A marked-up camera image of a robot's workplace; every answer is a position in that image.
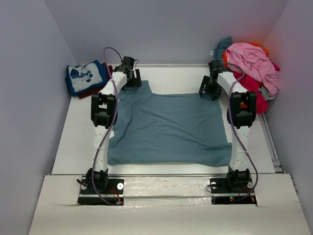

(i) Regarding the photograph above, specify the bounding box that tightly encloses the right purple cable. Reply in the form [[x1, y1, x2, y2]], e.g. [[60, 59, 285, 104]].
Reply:
[[224, 63, 259, 203]]

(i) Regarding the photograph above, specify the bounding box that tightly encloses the teal t shirt in pile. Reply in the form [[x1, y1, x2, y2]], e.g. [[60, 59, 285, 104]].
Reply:
[[213, 36, 232, 60]]

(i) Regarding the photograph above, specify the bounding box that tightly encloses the purple cable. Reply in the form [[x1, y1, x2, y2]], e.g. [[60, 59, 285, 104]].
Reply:
[[224, 63, 259, 203], [91, 47, 124, 205]]

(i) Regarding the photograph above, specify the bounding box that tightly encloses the grey white t shirt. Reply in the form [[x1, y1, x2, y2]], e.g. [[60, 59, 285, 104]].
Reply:
[[258, 86, 276, 101]]

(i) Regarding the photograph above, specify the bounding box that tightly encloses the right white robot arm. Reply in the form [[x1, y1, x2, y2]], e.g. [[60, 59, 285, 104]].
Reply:
[[199, 60, 257, 193]]

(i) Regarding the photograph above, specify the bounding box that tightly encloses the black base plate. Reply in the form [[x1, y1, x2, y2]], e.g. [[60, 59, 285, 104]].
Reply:
[[77, 176, 125, 206], [205, 178, 257, 205]]

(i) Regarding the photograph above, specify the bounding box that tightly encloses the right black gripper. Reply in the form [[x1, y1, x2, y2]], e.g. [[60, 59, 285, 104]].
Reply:
[[199, 75, 223, 100]]

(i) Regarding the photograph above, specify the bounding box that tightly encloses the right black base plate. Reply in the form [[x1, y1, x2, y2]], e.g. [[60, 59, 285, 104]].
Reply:
[[205, 178, 257, 205]]

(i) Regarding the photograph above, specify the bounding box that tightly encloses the grey-blue t shirt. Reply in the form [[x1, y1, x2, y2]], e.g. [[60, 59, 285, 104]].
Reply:
[[108, 81, 232, 167]]

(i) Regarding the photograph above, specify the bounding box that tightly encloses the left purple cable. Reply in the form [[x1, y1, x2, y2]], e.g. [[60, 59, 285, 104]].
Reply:
[[91, 47, 124, 205]]

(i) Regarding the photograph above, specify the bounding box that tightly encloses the folded dark red t shirt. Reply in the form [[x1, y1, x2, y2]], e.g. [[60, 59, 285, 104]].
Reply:
[[78, 62, 114, 99]]

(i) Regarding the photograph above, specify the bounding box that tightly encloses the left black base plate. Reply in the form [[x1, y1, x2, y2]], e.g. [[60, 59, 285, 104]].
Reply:
[[77, 176, 125, 206]]

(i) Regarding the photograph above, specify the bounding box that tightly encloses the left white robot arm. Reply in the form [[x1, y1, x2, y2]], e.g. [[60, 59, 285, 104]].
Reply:
[[86, 56, 141, 193]]

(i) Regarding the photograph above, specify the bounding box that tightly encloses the folded blue mickey t shirt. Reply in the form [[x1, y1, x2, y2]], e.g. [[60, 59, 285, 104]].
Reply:
[[65, 60, 108, 96]]

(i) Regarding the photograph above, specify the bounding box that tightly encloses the magenta t shirt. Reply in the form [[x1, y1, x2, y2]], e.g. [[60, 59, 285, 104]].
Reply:
[[239, 60, 280, 114]]

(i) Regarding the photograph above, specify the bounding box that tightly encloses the pink t shirt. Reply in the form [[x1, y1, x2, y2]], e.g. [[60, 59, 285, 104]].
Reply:
[[225, 43, 279, 96]]

